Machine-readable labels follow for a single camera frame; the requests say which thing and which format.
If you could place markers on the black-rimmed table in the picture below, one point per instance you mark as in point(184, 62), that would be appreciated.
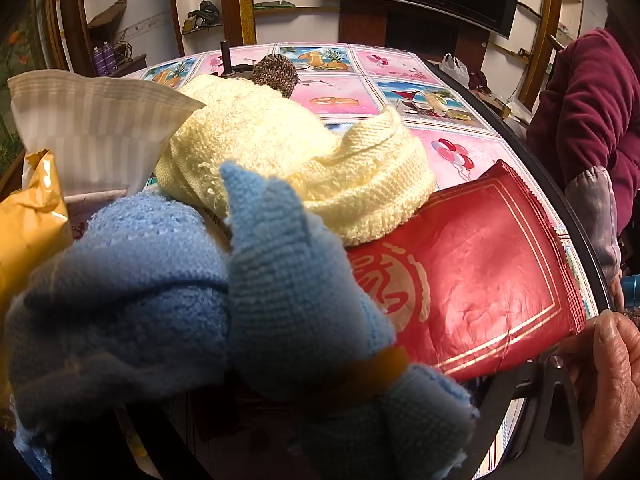
point(542, 165)

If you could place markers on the brown knit item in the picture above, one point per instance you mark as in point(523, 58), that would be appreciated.
point(272, 74)

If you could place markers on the white striped packet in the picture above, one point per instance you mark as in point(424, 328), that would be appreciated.
point(100, 125)

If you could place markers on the purple spray can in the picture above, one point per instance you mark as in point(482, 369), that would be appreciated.
point(108, 57)
point(97, 60)

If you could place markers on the yellow cardboard box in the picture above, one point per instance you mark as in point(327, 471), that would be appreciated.
point(30, 220)

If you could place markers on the red foil packet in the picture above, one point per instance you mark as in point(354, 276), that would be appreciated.
point(475, 270)

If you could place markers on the black cylindrical stand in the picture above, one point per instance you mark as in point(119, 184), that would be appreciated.
point(226, 57)

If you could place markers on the pale yellow terry towel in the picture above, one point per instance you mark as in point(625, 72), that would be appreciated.
point(280, 145)

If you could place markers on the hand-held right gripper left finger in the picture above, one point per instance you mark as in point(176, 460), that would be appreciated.
point(90, 455)

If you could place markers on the blue terry towel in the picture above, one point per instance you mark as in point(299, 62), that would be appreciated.
point(150, 285)

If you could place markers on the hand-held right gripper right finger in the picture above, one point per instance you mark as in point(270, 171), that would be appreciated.
point(555, 410)

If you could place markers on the green flat item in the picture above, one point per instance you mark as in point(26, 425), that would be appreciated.
point(272, 6)

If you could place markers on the white plastic bag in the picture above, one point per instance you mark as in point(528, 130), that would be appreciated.
point(455, 69)

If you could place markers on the printed tablecloth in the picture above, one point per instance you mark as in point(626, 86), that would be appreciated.
point(350, 67)

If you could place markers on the person's left hand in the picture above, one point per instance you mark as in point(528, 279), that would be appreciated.
point(612, 385)

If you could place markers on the wooden television cabinet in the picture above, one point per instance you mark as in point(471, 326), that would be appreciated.
point(360, 22)

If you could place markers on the black bag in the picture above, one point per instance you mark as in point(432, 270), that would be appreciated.
point(205, 15)

